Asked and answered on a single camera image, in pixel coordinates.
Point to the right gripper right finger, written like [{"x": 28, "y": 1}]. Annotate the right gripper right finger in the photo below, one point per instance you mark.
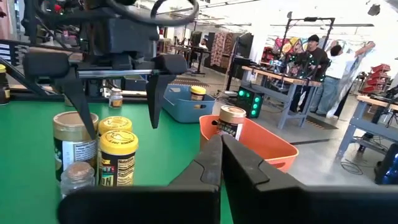
[{"x": 295, "y": 205}]

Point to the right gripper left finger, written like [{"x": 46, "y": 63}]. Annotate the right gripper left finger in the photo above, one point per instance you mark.
[{"x": 140, "y": 205}]

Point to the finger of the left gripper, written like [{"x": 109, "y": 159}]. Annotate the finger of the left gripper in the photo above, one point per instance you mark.
[
  {"x": 77, "y": 99},
  {"x": 157, "y": 99}
]

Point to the small glass spice jar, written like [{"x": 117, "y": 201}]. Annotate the small glass spice jar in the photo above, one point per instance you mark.
[
  {"x": 77, "y": 177},
  {"x": 115, "y": 99}
]

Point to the yellow-lid spice jar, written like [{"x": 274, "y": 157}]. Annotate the yellow-lid spice jar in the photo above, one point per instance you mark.
[
  {"x": 118, "y": 161},
  {"x": 198, "y": 93},
  {"x": 3, "y": 90},
  {"x": 115, "y": 124}
]

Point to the tan-lid spice jar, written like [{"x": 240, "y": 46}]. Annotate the tan-lid spice jar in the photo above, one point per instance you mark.
[
  {"x": 231, "y": 119},
  {"x": 73, "y": 146}
]

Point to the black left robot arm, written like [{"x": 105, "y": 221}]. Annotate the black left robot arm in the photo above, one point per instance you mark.
[{"x": 93, "y": 12}]

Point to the blue plastic bin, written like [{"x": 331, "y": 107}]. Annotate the blue plastic bin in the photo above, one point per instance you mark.
[{"x": 183, "y": 112}]

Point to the orange plastic bin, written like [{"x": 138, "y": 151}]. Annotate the orange plastic bin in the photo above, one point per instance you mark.
[{"x": 267, "y": 146}]

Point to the green table mat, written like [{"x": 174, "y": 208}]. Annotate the green table mat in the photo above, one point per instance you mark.
[{"x": 25, "y": 155}]

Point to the patterned fabric hanging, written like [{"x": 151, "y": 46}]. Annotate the patterned fabric hanging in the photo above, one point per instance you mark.
[{"x": 220, "y": 46}]

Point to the black computer green lights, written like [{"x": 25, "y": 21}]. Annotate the black computer green lights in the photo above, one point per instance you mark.
[{"x": 248, "y": 102}]

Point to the blue and black device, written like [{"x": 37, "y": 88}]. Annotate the blue and black device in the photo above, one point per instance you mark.
[{"x": 390, "y": 171}]

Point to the black monitor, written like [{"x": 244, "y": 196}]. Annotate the black monitor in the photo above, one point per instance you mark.
[{"x": 245, "y": 46}]

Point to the wooden top workbench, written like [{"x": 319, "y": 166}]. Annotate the wooden top workbench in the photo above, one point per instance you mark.
[
  {"x": 286, "y": 79},
  {"x": 360, "y": 124}
]

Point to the person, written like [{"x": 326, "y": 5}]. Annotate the person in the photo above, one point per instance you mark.
[
  {"x": 337, "y": 68},
  {"x": 312, "y": 62}
]

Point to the red storage bin rack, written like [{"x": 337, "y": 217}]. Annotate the red storage bin rack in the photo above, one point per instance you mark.
[{"x": 377, "y": 77}]

